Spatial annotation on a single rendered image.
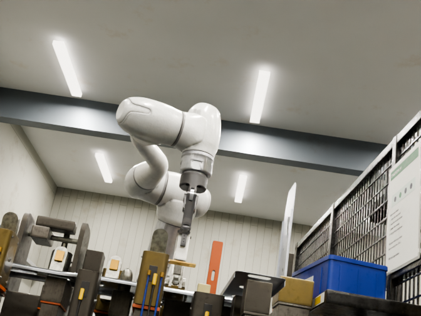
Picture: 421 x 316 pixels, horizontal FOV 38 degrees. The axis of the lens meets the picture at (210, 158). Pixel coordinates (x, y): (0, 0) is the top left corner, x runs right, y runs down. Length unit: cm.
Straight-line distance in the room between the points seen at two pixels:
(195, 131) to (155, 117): 12
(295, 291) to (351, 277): 22
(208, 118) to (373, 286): 62
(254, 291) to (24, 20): 612
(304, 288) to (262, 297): 28
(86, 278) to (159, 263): 17
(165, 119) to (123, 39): 528
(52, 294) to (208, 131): 59
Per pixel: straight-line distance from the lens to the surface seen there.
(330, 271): 161
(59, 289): 155
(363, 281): 164
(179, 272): 175
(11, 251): 146
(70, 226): 181
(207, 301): 136
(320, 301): 143
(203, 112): 170
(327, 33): 627
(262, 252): 1165
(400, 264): 163
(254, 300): 120
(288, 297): 145
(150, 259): 135
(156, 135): 165
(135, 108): 163
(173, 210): 221
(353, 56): 659
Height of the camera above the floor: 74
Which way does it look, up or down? 23 degrees up
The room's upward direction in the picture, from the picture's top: 9 degrees clockwise
